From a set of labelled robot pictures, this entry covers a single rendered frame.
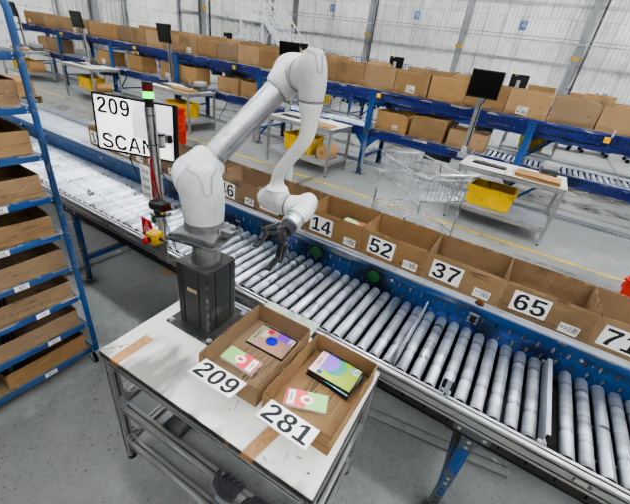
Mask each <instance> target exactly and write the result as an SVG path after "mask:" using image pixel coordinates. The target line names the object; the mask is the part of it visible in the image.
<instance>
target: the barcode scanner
mask: <svg viewBox="0 0 630 504"><path fill-rule="evenodd" d="M148 204H149V208H150V209H152V210H153V211H154V214H155V215H154V216H153V218H160V216H165V214H164V213H163V212H166V211H169V210H171V204H170V202H168V201H165V200H163V199H160V198H155V199H152V200H150V201H149V202H148Z"/></svg>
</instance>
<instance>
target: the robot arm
mask: <svg viewBox="0 0 630 504"><path fill-rule="evenodd" d="M326 87H327V61H326V57H325V54H324V52H323V51H322V50H321V49H319V48H315V47H308V48H307V49H305V50H304V51H303V52H302V53H296V52H289V53H285V54H283V55H281V56H280V57H279V58H278V59H277V60H276V61H275V63H274V66H273V68H272V70H271V71H270V73H269V74H268V77H267V82H266V83H265V84H264V85H263V86H262V87H261V88H260V89H259V91H258V92H257V93H256V94H255V95H254V96H253V97H252V98H251V99H250V100H249V101H248V102H247V103H246V104H245V105H244V106H243V107H242V108H241V109H240V110H239V111H238V112H237V113H236V115H235V116H234V117H233V118H232V119H231V120H230V121H229V122H228V123H227V124H226V125H225V126H224V127H223V128H222V129H221V130H220V131H219V132H218V133H217V134H216V135H215V136H214V137H213V139H212V140H211V141H210V142H209V143H208V144H207V145H206V146H204V145H198V146H196V147H194V148H193V149H192V150H190V151H189V152H187V153H186V154H184V155H182V156H180V157H179V158H178V159H177V160H176V161H175V162H174V164H173V166H172V170H171V176H172V181H173V184H174V187H175V189H176V190H177V192H178V194H179V197H180V202H181V206H182V212H183V217H184V225H183V226H182V227H180V228H178V229H175V230H173V232H172V233H173V236H176V237H182V238H186V239H189V240H193V241H196V242H199V243H203V244H205V245H206V246H214V245H215V243H216V242H217V241H218V240H220V239H221V238H230V239H232V238H234V236H235V232H234V231H233V230H235V225H233V224H229V223H225V221H224V214H225V189H224V181H223V178H222V175H223V173H224V170H225V165H224V163H225V162H226V161H227V160H228V159H229V158H230V157H231V156H232V155H233V154H234V153H235V152H236V150H237V149H238V148H239V147H240V146H241V145H242V144H243V143H244V142H245V141H246V140H247V139H248V138H249V137H250V136H251V135H252V134H253V133H254V132H255V131H256V130H257V129H258V128H259V127H260V126H261V125H262V123H263V122H264V121H265V120H266V119H267V118H268V117H269V116H270V115H271V114H272V113H273V112H274V111H275V110H276V109H277V108H278V107H279V106H280V105H281V104H282V103H283V102H284V101H289V100H291V99H292V98H294V97H295V96H297V95H298V97H299V110H300V120H301V129H300V133H299V136H298V138H297V139H296V141H295V142H294V143H293V145H292V146H291V147H290V149H289V150H288V151H287V152H286V154H285V155H284V156H283V157H282V159H281V160H280V161H279V162H278V164H277V165H276V167H275V169H274V171H273V173H272V177H271V181H270V184H269V185H267V186H266V187H264V188H262V189H261V190H260V191H259V192H258V195H257V199H258V202H259V204H260V205H261V206H262V207H263V208H265V209H267V210H269V211H271V212H274V213H277V214H281V215H285V216H284V217H283V218H282V222H280V221H275V222H274V223H272V224H269V225H266V226H263V227H261V229H262V230H263V231H261V235H260V236H259V237H258V239H257V241H256V242H255V243H254V244H253V247H258V248H259V247H260V245H261V244H262V243H263V242H264V241H265V240H266V238H267V237H268V235H275V238H276V240H277V245H278V246H277V251H276V256H275V258H273V259H272V260H271V261H270V263H269V264H268V265H267V266H266V268H265V270H268V271H271V270H272V269H273V267H275V266H276V264H277V263H283V260H284V257H285V255H286V252H287V249H288V247H289V246H290V243H288V242H287V240H288V238H289V237H291V236H292V235H293V234H294V233H295V232H297V231H298V230H299V229H300V228H301V226H302V225H303V224H304V223H305V222H307V221H308V220H309V219H310V218H311V217H312V215H313V214H314V212H315V210H316V209H317V206H318V201H317V198H316V196H315V195H314V194H312V193H304V194H302V195H290V193H289V191H288V187H287V186H285V184H284V176H285V174H286V172H287V171H288V170H289V169H290V168H291V167H292V165H293V164H294V163H295V162H296V161H297V160H298V159H299V158H300V157H301V156H302V155H303V154H304V152H305V151H306V150H307V149H308V148H309V146H310V145H311V143H312V141H313V139H314V137H315V134H316V131H317V127H318V122H319V118H320V114H321V111H322V107H323V103H324V98H325V93H326ZM275 227H277V229H276V231H267V230H269V229H272V228H275ZM280 243H282V244H280Z"/></svg>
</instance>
